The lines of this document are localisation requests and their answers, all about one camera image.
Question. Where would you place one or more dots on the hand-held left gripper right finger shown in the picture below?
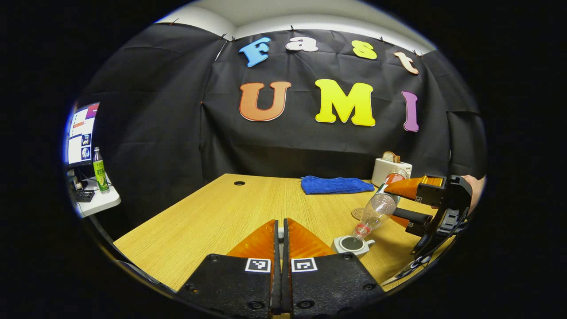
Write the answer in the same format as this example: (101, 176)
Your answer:
(332, 283)

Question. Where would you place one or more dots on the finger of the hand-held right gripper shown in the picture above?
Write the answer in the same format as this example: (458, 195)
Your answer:
(427, 192)
(414, 217)

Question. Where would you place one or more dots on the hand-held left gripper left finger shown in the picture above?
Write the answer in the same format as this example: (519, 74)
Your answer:
(230, 283)

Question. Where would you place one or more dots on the clear plastic water bottle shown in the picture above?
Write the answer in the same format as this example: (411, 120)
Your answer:
(378, 208)

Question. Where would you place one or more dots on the white teacup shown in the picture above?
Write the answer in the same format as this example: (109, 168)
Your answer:
(352, 250)

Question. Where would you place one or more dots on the round wooden coaster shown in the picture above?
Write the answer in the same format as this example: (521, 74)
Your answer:
(357, 214)

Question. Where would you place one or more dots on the green drink bottle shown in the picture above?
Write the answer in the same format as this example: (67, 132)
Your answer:
(101, 173)

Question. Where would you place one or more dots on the white toaster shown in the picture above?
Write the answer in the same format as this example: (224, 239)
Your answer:
(382, 173)

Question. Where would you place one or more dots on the bread slice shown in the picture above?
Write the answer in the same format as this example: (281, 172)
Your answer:
(390, 157)

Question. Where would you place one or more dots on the blue folded towel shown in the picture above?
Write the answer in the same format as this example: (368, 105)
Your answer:
(336, 185)

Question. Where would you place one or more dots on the black backdrop cloth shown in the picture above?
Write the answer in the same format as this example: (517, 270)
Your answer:
(283, 146)

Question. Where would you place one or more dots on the white side table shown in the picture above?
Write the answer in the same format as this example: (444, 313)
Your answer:
(104, 203)

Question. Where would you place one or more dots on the black keyboard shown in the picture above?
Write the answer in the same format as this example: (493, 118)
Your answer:
(84, 196)

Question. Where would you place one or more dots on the computer monitor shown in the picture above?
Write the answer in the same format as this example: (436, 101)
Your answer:
(82, 137)

